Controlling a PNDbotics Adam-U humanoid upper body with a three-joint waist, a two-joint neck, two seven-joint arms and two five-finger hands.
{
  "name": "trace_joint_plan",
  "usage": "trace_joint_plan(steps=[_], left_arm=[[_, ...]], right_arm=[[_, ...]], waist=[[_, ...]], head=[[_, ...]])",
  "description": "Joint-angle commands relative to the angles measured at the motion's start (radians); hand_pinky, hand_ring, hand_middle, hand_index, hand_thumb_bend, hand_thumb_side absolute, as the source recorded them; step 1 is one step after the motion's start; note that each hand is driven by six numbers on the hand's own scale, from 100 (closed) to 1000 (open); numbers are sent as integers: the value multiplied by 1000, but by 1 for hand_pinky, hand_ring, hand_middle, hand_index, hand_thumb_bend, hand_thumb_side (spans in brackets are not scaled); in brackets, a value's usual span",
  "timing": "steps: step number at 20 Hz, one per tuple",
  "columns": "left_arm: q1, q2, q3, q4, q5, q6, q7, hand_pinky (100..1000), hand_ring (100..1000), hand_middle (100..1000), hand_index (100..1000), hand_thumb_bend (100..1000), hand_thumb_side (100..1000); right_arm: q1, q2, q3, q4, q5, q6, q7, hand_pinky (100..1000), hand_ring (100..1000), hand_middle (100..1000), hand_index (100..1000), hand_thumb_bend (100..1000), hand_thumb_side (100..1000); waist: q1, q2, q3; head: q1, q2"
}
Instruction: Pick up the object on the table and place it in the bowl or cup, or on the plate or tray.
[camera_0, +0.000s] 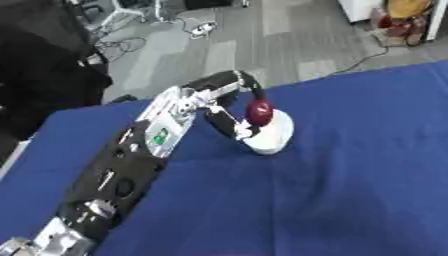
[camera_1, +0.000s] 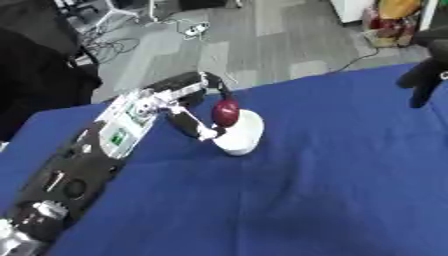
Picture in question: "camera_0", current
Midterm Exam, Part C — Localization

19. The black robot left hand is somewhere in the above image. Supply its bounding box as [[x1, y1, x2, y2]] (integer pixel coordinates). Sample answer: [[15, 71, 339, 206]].
[[180, 69, 270, 141]]

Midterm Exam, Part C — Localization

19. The white round plate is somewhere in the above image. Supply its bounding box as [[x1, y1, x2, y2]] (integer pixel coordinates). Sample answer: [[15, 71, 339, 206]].
[[239, 108, 296, 156]]

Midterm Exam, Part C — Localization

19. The black office chair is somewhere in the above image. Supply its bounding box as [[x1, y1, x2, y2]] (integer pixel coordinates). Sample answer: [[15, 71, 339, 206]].
[[0, 0, 116, 141]]

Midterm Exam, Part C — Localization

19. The red and yellow bag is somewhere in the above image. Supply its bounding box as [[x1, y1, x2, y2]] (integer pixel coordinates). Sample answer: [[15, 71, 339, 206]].
[[369, 0, 434, 47]]

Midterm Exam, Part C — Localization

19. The white cabinet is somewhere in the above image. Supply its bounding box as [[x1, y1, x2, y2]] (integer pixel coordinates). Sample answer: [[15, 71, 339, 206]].
[[337, 0, 387, 24]]

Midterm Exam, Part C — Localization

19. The black floor cable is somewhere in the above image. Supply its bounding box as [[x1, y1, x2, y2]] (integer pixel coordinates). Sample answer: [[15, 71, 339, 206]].
[[332, 39, 394, 75]]

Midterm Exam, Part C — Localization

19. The white tripod stand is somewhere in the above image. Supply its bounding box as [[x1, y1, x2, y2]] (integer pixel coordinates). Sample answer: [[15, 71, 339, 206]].
[[98, 0, 172, 31]]

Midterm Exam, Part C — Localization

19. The dark red toy fruit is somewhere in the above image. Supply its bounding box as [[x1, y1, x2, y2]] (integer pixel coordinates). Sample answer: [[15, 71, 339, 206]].
[[243, 99, 277, 127]]

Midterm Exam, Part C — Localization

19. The white power strip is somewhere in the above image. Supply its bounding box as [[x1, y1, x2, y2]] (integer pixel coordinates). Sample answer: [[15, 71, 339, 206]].
[[187, 21, 219, 38]]

